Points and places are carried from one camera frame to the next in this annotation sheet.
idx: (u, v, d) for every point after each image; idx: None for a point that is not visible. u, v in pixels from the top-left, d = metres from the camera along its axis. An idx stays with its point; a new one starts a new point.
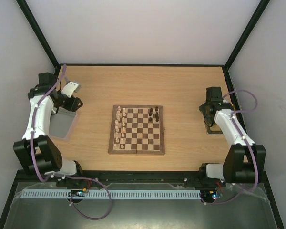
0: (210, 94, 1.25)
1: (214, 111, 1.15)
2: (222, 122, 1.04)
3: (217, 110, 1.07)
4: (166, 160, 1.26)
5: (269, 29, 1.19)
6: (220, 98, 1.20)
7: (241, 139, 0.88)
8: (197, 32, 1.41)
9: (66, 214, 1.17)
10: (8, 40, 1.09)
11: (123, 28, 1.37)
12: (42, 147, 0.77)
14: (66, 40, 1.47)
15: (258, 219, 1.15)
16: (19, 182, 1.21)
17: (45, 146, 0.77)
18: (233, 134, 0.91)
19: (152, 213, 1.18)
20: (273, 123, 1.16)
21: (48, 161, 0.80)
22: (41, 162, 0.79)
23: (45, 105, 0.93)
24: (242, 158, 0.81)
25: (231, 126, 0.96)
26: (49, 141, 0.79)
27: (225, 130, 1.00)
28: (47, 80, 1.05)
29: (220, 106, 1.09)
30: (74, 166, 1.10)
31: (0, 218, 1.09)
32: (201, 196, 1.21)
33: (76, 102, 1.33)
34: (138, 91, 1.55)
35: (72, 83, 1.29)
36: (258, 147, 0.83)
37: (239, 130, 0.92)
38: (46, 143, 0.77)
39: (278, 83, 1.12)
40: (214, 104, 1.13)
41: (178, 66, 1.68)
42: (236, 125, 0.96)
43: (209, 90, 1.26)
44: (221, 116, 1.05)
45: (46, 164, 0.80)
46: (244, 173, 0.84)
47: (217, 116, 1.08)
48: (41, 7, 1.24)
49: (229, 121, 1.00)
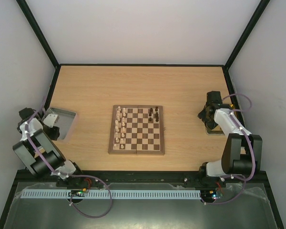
0: (209, 98, 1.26)
1: (213, 112, 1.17)
2: (220, 119, 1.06)
3: (216, 109, 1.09)
4: (166, 160, 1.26)
5: (269, 29, 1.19)
6: (220, 101, 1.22)
7: (239, 130, 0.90)
8: (198, 32, 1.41)
9: (66, 214, 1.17)
10: (8, 40, 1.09)
11: (124, 28, 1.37)
12: (41, 140, 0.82)
14: (65, 40, 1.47)
15: (258, 219, 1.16)
16: (19, 182, 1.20)
17: (44, 138, 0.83)
18: (231, 126, 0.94)
19: (152, 213, 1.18)
20: (273, 123, 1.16)
21: (53, 154, 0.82)
22: (48, 158, 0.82)
23: (34, 122, 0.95)
24: (239, 146, 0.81)
25: (229, 119, 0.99)
26: (45, 134, 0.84)
27: (224, 125, 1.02)
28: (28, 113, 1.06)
29: (220, 106, 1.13)
30: (72, 165, 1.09)
31: (1, 217, 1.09)
32: (201, 196, 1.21)
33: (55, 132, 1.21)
34: (138, 91, 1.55)
35: (52, 114, 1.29)
36: (254, 137, 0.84)
37: (236, 122, 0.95)
38: (43, 135, 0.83)
39: (278, 82, 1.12)
40: (214, 105, 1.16)
41: (179, 66, 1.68)
42: (234, 119, 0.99)
43: (209, 94, 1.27)
44: (219, 113, 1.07)
45: (53, 157, 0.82)
46: (242, 163, 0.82)
47: (216, 114, 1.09)
48: (41, 7, 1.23)
49: (228, 115, 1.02)
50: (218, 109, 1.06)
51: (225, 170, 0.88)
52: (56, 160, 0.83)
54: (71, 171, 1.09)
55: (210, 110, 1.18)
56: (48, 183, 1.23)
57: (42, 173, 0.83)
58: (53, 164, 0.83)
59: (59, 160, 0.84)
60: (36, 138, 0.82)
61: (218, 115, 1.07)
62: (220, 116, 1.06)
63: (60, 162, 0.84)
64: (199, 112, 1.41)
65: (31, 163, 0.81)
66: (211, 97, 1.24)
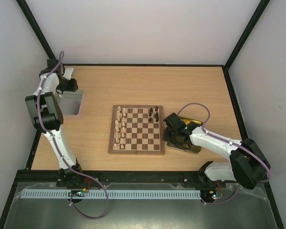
0: (169, 123, 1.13)
1: (187, 138, 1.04)
2: (202, 142, 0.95)
3: (189, 135, 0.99)
4: (166, 160, 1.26)
5: (269, 27, 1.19)
6: (182, 121, 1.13)
7: (230, 144, 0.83)
8: (198, 32, 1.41)
9: (66, 214, 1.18)
10: (7, 40, 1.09)
11: (124, 27, 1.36)
12: (48, 100, 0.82)
14: (65, 40, 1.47)
15: (258, 219, 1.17)
16: (19, 182, 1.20)
17: (51, 100, 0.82)
18: (221, 145, 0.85)
19: (152, 213, 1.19)
20: (274, 122, 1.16)
21: (52, 115, 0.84)
22: (46, 117, 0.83)
23: (53, 78, 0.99)
24: (244, 160, 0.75)
25: (211, 139, 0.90)
26: (54, 98, 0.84)
27: (209, 145, 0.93)
28: (54, 63, 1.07)
29: (188, 130, 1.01)
30: (74, 158, 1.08)
31: (1, 216, 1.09)
32: (201, 196, 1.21)
33: (73, 84, 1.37)
34: (138, 91, 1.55)
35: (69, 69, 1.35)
36: (247, 142, 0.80)
37: (220, 138, 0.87)
38: (51, 98, 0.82)
39: (279, 81, 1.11)
40: (183, 132, 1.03)
41: (179, 66, 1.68)
42: (215, 135, 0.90)
43: (167, 120, 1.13)
44: (195, 137, 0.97)
45: (50, 119, 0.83)
46: (257, 170, 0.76)
47: (193, 139, 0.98)
48: (41, 6, 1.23)
49: (205, 134, 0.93)
50: (192, 135, 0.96)
51: (249, 187, 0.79)
52: (52, 122, 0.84)
54: (68, 161, 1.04)
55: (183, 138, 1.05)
56: (48, 183, 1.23)
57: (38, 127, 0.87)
58: (49, 124, 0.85)
59: (55, 123, 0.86)
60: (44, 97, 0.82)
61: (196, 139, 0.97)
62: (200, 140, 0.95)
63: (55, 124, 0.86)
64: (163, 135, 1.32)
65: (34, 116, 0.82)
66: (173, 123, 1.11)
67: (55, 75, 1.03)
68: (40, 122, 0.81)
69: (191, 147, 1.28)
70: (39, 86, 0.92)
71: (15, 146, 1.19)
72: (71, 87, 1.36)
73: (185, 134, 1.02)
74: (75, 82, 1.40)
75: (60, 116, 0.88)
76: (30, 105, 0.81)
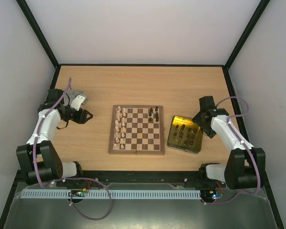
0: (203, 103, 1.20)
1: (209, 119, 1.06)
2: (219, 129, 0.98)
3: (213, 117, 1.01)
4: (166, 160, 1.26)
5: (270, 27, 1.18)
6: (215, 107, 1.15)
7: (240, 143, 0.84)
8: (198, 33, 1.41)
9: (66, 214, 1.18)
10: (7, 41, 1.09)
11: (124, 27, 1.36)
12: (44, 152, 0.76)
14: (65, 40, 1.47)
15: (257, 219, 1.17)
16: (19, 182, 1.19)
17: (48, 151, 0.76)
18: (231, 139, 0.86)
19: (151, 213, 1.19)
20: (274, 123, 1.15)
21: (49, 167, 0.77)
22: (41, 171, 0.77)
23: (52, 117, 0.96)
24: (243, 163, 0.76)
25: (227, 130, 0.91)
26: (51, 147, 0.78)
27: (222, 135, 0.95)
28: (56, 96, 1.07)
29: (216, 112, 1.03)
30: (74, 169, 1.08)
31: (1, 217, 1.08)
32: (201, 196, 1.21)
33: (83, 115, 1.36)
34: (138, 91, 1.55)
35: (80, 96, 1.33)
36: (257, 150, 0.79)
37: (236, 133, 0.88)
38: (47, 149, 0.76)
39: (280, 80, 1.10)
40: (209, 111, 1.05)
41: (179, 66, 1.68)
42: (233, 128, 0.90)
43: (202, 99, 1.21)
44: (216, 121, 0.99)
45: (46, 171, 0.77)
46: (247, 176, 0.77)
47: (213, 122, 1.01)
48: (41, 7, 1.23)
49: (226, 124, 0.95)
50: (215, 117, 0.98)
51: (229, 185, 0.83)
52: (48, 175, 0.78)
54: (70, 175, 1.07)
55: (206, 117, 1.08)
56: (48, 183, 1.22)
57: (34, 181, 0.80)
58: (45, 178, 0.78)
59: (53, 176, 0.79)
60: (40, 148, 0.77)
61: (216, 122, 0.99)
62: (218, 126, 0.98)
63: (52, 177, 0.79)
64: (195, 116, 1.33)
65: (29, 169, 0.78)
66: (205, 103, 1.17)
67: (56, 111, 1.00)
68: (37, 176, 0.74)
69: (191, 146, 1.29)
70: (35, 130, 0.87)
71: (15, 146, 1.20)
72: (78, 118, 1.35)
73: (210, 114, 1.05)
74: (86, 112, 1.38)
75: (58, 168, 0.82)
76: (24, 157, 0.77)
